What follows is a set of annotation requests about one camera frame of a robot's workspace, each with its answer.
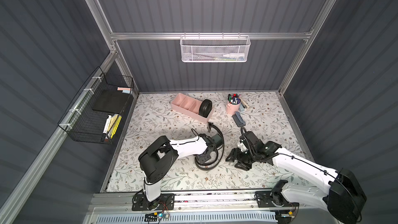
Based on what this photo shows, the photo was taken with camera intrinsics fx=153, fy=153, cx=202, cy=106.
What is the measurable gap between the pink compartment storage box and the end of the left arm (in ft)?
0.86

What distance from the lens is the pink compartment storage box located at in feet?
3.33

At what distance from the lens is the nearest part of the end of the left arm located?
2.14ft
